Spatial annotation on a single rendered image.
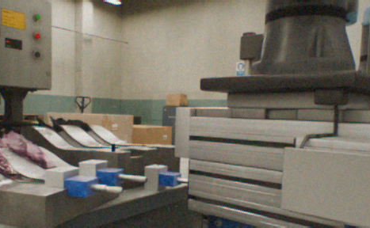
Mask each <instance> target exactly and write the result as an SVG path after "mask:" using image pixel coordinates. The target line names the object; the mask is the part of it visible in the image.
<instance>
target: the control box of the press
mask: <svg viewBox="0 0 370 228"><path fill-rule="evenodd" d="M50 90H51V2H48V1H46V0H0V94H1V96H2V98H3V100H4V120H10V119H12V120H23V100H24V98H25V96H26V94H27V93H28V91H31V92H32V93H34V91H50Z"/></svg>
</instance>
